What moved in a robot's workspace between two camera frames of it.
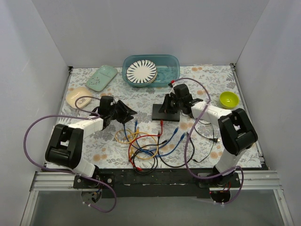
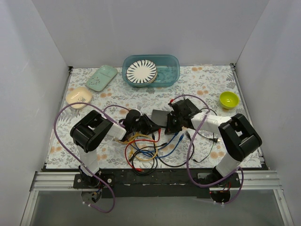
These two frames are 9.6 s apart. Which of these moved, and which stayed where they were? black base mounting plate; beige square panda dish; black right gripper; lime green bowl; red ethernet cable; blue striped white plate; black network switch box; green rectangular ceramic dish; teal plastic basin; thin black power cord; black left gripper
Moved: black network switch box; black right gripper; black left gripper; red ethernet cable
Stayed: blue striped white plate; lime green bowl; teal plastic basin; green rectangular ceramic dish; black base mounting plate; beige square panda dish; thin black power cord
